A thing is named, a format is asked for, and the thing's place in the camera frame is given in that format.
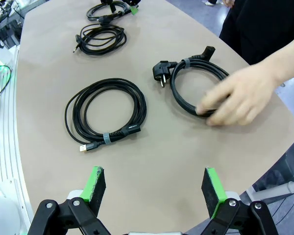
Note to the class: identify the person's left forearm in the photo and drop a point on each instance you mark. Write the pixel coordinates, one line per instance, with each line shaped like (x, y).
(290, 56)

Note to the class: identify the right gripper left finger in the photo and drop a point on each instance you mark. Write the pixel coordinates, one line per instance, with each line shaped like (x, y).
(93, 195)

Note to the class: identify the person's left hand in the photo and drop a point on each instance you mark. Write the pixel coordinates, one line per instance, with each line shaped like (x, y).
(242, 95)

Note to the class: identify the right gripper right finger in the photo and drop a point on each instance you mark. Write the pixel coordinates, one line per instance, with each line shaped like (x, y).
(214, 195)

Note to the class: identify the person's right hand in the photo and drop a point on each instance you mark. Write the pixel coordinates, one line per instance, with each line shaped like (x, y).
(229, 2)

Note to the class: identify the person in black T-shirt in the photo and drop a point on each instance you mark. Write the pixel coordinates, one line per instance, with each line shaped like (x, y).
(259, 24)

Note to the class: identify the grey metal table frame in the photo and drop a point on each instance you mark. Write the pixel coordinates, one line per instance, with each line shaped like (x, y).
(279, 189)

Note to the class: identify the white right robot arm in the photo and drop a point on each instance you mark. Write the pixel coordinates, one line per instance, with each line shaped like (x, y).
(2, 210)

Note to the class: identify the white ribbed robot platform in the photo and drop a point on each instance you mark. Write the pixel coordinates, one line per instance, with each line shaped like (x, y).
(2, 147)

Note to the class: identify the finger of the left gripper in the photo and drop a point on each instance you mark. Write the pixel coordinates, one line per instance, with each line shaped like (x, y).
(134, 10)
(112, 7)

